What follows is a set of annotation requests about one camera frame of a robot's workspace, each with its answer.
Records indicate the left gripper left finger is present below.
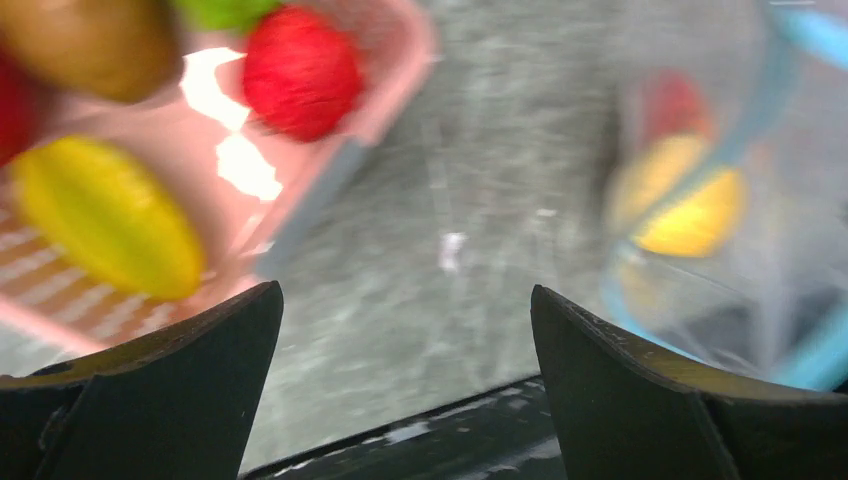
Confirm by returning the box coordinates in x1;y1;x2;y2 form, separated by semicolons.
1;281;283;479

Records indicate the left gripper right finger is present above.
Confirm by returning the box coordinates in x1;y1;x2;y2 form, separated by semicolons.
530;285;847;479

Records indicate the clear zip top bag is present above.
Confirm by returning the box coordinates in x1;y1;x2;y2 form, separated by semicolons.
602;1;847;391

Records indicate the pink plastic basket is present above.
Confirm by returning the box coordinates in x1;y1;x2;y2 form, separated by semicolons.
1;1;437;355

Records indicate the red round fruit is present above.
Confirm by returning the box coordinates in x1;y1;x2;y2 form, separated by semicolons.
1;52;38;166

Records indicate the brown potato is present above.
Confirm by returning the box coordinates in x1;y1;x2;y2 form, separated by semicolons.
1;0;182;103

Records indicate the green pepper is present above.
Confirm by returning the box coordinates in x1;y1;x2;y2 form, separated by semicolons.
171;0;283;32

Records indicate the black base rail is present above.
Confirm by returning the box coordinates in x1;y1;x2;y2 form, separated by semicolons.
243;376;566;480

